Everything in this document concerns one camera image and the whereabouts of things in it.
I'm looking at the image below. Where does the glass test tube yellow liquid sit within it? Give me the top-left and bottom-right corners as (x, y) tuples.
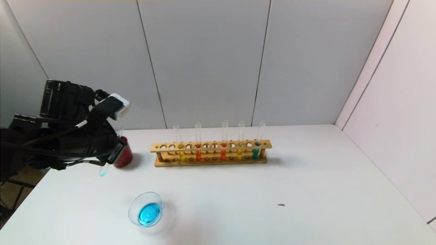
(173, 122), (187, 163)
(236, 120), (245, 161)

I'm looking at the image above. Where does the glass test tube light-blue liquid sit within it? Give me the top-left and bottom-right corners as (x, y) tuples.
(99, 128), (125, 177)

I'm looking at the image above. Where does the wooden test tube rack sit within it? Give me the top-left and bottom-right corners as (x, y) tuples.
(151, 140), (273, 167)

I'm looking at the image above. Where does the glass test tube orange liquid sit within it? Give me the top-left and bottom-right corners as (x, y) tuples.
(195, 121), (203, 162)
(220, 120), (229, 162)

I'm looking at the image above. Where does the glass test tube teal liquid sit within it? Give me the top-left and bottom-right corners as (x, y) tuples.
(251, 120), (266, 160)

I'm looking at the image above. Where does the dark red plastic cup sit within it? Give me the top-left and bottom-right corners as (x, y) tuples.
(113, 136), (134, 168)

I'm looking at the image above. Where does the clear glass dish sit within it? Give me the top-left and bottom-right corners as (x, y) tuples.
(128, 192), (175, 236)

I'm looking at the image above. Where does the black tripod stand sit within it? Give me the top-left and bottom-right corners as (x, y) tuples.
(0, 179), (36, 220)

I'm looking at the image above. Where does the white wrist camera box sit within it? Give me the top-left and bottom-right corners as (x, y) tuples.
(97, 93), (131, 121)

